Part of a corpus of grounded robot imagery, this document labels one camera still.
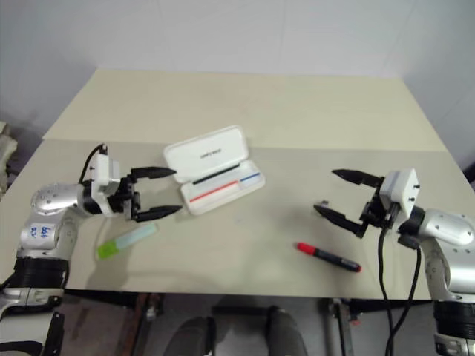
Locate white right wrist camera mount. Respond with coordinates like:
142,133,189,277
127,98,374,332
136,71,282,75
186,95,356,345
378,168,421,220

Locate white hard pencil case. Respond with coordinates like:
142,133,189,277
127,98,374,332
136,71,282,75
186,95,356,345
163,125,267,217

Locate metal table leg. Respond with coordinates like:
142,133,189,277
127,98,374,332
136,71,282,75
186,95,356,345
325,297,354,356
132,292,165,356

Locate black marker with red cap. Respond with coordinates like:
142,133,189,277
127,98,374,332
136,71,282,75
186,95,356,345
295,241,362,274

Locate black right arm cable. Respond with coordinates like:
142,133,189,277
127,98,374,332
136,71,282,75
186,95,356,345
376,221,423,356

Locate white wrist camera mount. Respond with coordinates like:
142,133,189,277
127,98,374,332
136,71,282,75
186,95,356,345
90,151,122,217
378,168,421,220

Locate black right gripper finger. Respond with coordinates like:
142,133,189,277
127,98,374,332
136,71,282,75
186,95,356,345
330,168,385,190
312,202,367,239

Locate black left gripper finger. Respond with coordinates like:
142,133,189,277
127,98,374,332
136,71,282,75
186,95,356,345
134,205,183,224
129,166,177,183

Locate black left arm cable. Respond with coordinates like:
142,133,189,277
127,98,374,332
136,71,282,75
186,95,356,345
77,143,109,186

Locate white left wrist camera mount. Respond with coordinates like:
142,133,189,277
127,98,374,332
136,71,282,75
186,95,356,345
90,151,122,217

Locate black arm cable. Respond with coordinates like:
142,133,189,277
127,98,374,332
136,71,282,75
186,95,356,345
376,221,423,356
77,143,109,186

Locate black table frame bar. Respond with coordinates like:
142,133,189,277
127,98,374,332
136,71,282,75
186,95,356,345
65,288,441,309

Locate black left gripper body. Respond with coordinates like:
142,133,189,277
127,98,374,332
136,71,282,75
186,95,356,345
107,172,143,223

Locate translucent pen with green cap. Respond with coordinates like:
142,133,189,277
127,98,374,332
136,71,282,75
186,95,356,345
96,222,159,261

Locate cream crumpled object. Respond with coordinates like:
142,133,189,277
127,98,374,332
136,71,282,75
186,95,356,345
0,120,20,194

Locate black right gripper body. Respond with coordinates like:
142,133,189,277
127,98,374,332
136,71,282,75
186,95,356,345
358,186,401,231

